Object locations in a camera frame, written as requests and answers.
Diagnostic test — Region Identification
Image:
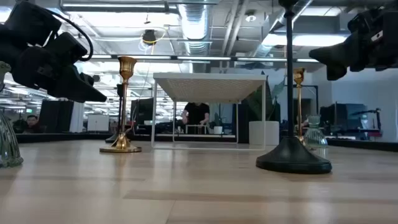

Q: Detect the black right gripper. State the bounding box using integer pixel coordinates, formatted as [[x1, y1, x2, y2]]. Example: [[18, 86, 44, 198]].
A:
[[308, 15, 398, 81]]

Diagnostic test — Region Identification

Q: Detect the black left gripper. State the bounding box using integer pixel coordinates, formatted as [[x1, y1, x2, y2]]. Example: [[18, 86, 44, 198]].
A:
[[0, 26, 108, 103]]

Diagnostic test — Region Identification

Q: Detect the gold brass candlestick holder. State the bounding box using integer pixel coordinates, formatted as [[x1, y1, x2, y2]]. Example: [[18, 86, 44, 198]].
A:
[[292, 67, 307, 146], [99, 55, 142, 154]]

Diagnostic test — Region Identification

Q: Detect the green ribbed glass candle holder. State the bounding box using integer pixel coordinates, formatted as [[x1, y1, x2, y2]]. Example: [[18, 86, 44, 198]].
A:
[[0, 61, 24, 169], [303, 114, 330, 159]]

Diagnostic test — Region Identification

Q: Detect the white office cabinet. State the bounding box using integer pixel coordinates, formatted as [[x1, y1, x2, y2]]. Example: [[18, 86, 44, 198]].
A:
[[86, 114, 110, 132]]

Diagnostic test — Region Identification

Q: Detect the black office partition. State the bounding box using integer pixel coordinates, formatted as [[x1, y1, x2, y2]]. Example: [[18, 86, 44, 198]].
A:
[[39, 99, 75, 134]]

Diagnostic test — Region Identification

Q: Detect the person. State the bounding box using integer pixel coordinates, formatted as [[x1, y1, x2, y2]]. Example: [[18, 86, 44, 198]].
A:
[[23, 114, 41, 134], [182, 102, 211, 134]]

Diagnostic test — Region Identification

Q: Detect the black computer monitor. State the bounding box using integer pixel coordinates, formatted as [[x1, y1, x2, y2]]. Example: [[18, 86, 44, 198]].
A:
[[130, 98, 155, 126]]

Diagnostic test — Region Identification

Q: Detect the black scooter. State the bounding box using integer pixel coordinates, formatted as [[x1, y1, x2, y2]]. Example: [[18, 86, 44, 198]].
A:
[[351, 108, 382, 138]]

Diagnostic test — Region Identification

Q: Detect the black ceiling device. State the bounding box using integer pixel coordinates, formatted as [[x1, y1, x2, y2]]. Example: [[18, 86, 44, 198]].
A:
[[142, 29, 157, 46]]

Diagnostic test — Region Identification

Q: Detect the green artificial plant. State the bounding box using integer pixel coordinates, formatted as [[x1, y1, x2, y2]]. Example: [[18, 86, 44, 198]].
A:
[[245, 73, 287, 122]]

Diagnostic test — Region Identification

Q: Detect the white round plant pot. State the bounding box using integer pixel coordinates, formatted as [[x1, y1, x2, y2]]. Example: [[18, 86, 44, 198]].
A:
[[248, 120, 280, 146]]

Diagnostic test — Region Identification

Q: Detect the long ceiling light strip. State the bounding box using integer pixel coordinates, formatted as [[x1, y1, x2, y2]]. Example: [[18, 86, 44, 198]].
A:
[[90, 55, 321, 63]]

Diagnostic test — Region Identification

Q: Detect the white perforated metal shelf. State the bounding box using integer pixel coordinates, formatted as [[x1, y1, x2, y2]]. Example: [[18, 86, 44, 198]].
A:
[[151, 72, 267, 152]]

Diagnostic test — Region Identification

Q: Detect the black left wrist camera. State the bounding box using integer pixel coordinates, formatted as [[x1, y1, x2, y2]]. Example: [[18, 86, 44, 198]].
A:
[[46, 31, 88, 62]]

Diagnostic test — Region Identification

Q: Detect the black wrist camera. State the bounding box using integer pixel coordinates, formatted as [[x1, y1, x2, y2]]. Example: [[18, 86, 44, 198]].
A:
[[347, 8, 385, 34], [46, 31, 88, 62]]

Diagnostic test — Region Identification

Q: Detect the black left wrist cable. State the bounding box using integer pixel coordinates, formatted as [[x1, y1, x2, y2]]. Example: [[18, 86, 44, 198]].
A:
[[46, 8, 94, 62]]

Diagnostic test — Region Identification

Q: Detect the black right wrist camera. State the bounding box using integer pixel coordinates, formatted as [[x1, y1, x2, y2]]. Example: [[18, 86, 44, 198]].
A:
[[347, 8, 385, 34]]

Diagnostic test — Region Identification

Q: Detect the silver ventilation duct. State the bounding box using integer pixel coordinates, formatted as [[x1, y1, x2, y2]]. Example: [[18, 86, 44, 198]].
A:
[[178, 3, 209, 55]]

